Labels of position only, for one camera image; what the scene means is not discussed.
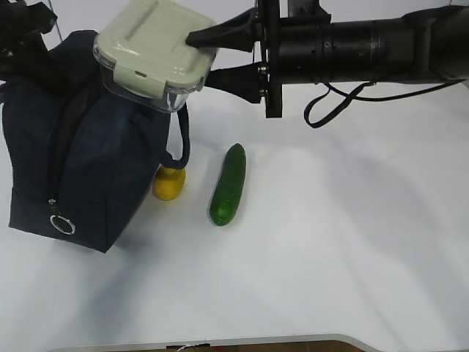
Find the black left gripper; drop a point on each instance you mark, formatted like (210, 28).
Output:
(22, 48)

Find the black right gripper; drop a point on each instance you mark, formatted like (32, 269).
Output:
(294, 50)

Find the dark blue lunch bag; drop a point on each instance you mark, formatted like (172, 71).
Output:
(82, 160)

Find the glass container with green lid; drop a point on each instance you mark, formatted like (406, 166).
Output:
(144, 56)

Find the green cucumber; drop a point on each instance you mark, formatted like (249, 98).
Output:
(229, 188)

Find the yellow lemon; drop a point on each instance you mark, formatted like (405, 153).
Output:
(168, 183)

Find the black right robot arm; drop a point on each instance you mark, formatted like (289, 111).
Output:
(426, 47)

